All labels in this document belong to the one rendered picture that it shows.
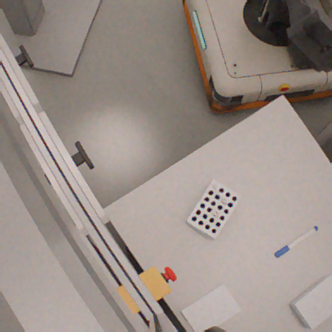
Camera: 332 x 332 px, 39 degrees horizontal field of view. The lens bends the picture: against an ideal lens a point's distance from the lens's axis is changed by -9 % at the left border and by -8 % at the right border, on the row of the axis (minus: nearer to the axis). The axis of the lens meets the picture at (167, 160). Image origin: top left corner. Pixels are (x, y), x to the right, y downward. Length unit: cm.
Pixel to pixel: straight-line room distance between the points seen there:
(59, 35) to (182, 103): 65
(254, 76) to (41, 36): 99
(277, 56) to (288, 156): 74
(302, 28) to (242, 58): 113
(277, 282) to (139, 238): 38
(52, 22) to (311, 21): 167
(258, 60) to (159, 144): 55
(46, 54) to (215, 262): 135
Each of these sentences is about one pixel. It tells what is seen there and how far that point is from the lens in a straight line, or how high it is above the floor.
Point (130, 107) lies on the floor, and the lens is 216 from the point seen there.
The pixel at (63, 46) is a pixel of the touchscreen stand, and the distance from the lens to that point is 228.
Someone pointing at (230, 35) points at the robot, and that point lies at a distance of 202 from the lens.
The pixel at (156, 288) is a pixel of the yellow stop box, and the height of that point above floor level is 91.
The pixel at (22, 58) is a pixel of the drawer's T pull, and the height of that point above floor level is 91.
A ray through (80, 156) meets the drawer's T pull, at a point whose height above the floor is 91.
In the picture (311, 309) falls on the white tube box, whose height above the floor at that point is 81.
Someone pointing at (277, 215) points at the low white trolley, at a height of 76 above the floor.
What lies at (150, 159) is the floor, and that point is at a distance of 208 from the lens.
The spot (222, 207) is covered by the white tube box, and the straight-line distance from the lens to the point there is 125.
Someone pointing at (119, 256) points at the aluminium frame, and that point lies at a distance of 103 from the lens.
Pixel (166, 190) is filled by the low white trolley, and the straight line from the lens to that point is 128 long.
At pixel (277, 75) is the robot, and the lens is 198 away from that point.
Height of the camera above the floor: 201
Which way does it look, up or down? 75 degrees down
